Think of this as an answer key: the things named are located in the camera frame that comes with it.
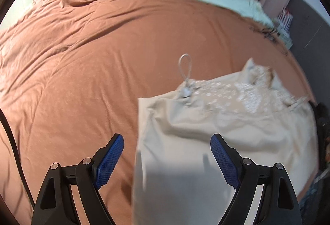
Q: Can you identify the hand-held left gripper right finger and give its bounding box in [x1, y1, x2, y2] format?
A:
[210, 134, 302, 225]

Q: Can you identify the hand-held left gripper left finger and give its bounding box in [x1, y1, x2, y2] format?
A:
[31, 134, 125, 225]

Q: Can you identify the beige jacket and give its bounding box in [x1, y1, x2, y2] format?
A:
[131, 53, 319, 225]

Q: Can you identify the brown blanket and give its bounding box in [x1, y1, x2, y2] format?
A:
[0, 0, 316, 225]

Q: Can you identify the pink striped bag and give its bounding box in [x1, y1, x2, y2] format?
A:
[277, 6, 294, 48]

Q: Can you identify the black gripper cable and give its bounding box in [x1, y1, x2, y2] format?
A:
[0, 109, 35, 215]

